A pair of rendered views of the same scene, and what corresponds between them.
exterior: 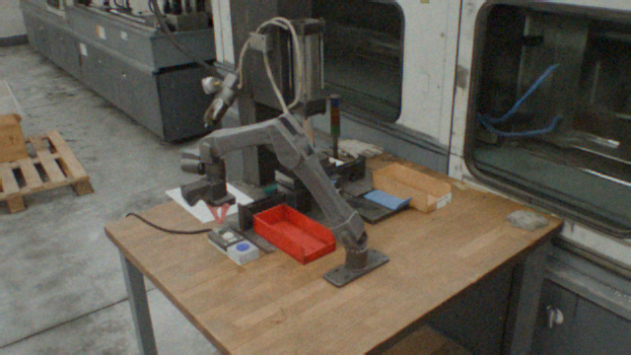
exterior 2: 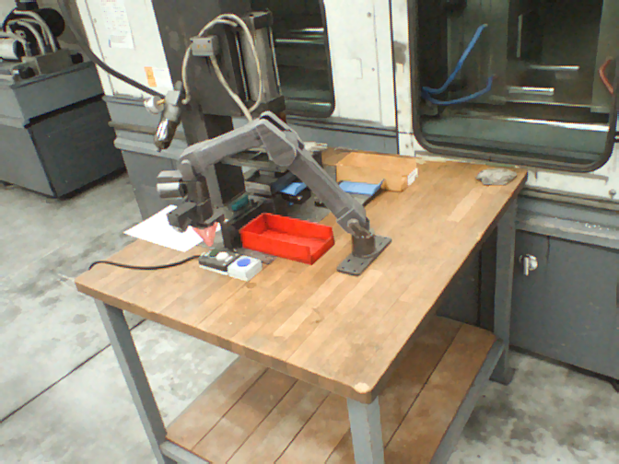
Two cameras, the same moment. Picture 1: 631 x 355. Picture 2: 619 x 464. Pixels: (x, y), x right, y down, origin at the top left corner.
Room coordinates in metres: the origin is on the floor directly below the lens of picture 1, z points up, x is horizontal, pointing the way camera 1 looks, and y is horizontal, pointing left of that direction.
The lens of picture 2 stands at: (0.04, 0.32, 1.73)
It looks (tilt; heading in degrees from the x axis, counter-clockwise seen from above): 29 degrees down; 348
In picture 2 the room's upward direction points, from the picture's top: 9 degrees counter-clockwise
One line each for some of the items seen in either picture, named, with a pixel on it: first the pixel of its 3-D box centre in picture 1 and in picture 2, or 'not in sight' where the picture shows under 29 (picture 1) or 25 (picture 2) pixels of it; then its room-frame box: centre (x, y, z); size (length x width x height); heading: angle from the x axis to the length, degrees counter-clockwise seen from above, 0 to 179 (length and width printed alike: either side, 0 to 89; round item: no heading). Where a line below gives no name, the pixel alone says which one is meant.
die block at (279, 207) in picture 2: (310, 192); (281, 197); (1.70, 0.04, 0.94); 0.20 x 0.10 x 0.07; 130
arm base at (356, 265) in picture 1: (357, 256); (364, 243); (1.29, -0.09, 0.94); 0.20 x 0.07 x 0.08; 130
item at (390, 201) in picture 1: (387, 196); (359, 184); (1.66, -0.22, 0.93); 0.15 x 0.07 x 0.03; 44
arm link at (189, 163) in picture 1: (201, 156); (179, 177); (1.46, 0.34, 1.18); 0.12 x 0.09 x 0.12; 68
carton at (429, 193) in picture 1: (410, 187); (376, 171); (1.73, -0.31, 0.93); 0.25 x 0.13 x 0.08; 40
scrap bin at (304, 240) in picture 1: (293, 232); (286, 237); (1.45, 0.09, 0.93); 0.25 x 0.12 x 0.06; 40
